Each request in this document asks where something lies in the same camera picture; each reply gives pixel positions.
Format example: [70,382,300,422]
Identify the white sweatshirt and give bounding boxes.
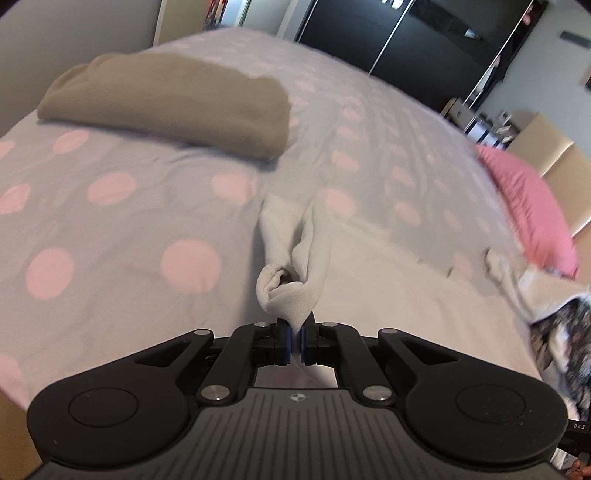
[256,195,540,378]

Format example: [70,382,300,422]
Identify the person's right hand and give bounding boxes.
[566,458,591,480]

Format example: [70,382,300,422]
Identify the dark floral garment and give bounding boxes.
[530,300,590,421]

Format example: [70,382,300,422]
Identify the white fleece garment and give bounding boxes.
[484,249,590,328]

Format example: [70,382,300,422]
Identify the pink pillow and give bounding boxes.
[476,144,579,279]

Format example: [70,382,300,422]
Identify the beige padded headboard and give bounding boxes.
[506,113,591,237]

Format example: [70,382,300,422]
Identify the white nightstand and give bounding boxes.
[441,98,520,150]

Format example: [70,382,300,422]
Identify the black sliding wardrobe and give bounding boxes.
[297,0,547,111]

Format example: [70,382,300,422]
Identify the cream bedroom door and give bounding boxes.
[152,0,211,46]

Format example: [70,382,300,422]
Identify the grey wall bracket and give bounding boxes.
[560,30,591,49]

